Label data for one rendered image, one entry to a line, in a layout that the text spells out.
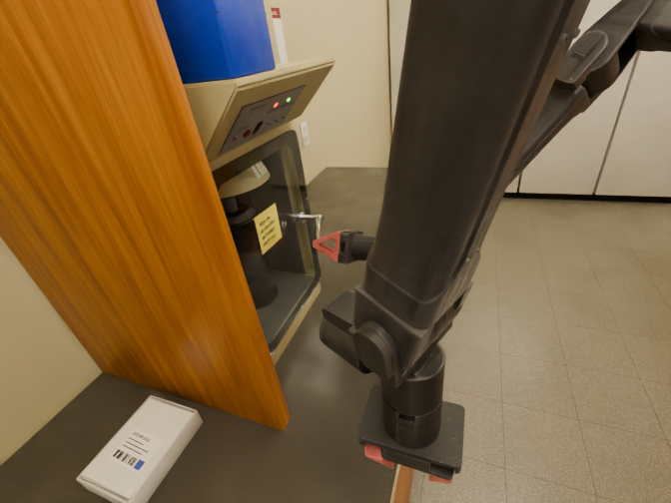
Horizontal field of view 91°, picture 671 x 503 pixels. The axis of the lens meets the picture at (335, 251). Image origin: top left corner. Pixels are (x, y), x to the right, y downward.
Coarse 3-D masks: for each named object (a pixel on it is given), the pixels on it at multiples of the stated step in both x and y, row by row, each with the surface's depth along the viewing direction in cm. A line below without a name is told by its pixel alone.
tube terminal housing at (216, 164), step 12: (264, 0) 58; (276, 48) 63; (276, 60) 63; (276, 132) 66; (252, 144) 59; (228, 156) 54; (240, 156) 56; (216, 168) 51; (312, 300) 90; (300, 312) 84; (288, 336) 79; (276, 360) 74
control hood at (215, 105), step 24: (264, 72) 42; (288, 72) 46; (312, 72) 54; (192, 96) 39; (216, 96) 38; (240, 96) 39; (264, 96) 45; (312, 96) 65; (216, 120) 40; (288, 120) 63; (216, 144) 43
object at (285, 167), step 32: (256, 160) 59; (288, 160) 69; (224, 192) 52; (256, 192) 59; (288, 192) 70; (288, 224) 71; (256, 256) 61; (288, 256) 73; (256, 288) 62; (288, 288) 74; (288, 320) 76
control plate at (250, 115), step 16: (272, 96) 47; (288, 96) 53; (240, 112) 42; (256, 112) 46; (272, 112) 52; (288, 112) 59; (240, 128) 46; (272, 128) 58; (224, 144) 46; (240, 144) 51
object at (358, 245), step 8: (360, 232) 76; (344, 240) 68; (352, 240) 71; (360, 240) 70; (368, 240) 70; (352, 248) 70; (360, 248) 70; (368, 248) 69; (344, 256) 69; (352, 256) 71; (360, 256) 70
